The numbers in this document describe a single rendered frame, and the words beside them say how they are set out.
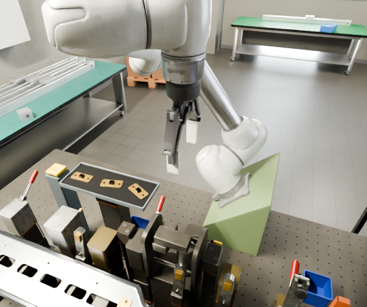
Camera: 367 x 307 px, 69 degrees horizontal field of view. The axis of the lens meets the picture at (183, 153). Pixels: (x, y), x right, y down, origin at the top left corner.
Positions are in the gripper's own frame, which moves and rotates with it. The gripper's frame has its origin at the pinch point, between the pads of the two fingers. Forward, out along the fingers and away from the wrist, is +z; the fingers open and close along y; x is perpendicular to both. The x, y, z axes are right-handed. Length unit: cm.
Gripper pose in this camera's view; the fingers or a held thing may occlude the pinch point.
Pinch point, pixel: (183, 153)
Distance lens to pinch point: 69.3
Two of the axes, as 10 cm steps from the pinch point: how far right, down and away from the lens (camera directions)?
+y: -3.5, 5.7, -7.4
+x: 9.4, 2.1, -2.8
